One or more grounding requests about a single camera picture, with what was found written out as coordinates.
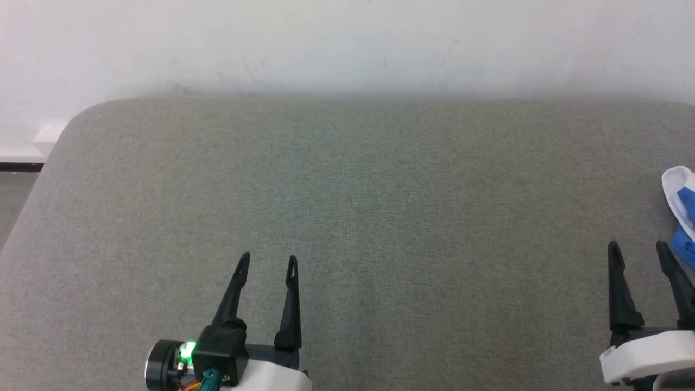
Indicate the grey fabric sofa cushion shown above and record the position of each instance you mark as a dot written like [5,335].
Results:
[347,217]

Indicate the blue and white shirt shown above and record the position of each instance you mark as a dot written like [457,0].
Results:
[681,206]

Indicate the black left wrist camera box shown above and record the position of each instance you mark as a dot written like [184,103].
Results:
[220,353]

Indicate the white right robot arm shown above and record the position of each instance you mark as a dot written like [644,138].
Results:
[676,383]

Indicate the white baseboard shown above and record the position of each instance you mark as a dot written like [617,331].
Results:
[24,146]

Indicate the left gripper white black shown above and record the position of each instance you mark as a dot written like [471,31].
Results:
[271,374]

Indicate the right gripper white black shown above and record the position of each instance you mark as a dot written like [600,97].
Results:
[646,358]

